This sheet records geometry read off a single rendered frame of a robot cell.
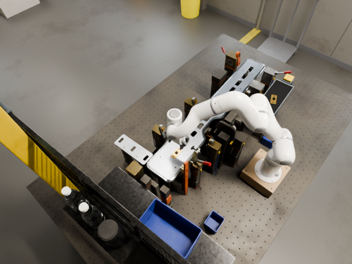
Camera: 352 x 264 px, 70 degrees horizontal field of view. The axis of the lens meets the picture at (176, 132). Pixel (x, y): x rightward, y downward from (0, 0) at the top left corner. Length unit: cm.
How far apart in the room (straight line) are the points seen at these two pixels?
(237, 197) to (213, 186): 19
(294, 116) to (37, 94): 324
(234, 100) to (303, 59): 312
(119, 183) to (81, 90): 230
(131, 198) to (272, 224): 98
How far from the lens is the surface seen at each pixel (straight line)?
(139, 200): 159
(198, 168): 163
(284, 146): 160
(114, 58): 412
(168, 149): 175
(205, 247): 150
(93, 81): 384
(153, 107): 238
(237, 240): 187
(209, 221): 188
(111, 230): 95
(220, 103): 124
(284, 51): 416
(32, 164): 152
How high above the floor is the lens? 251
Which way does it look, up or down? 56 degrees down
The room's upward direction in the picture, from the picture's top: 3 degrees counter-clockwise
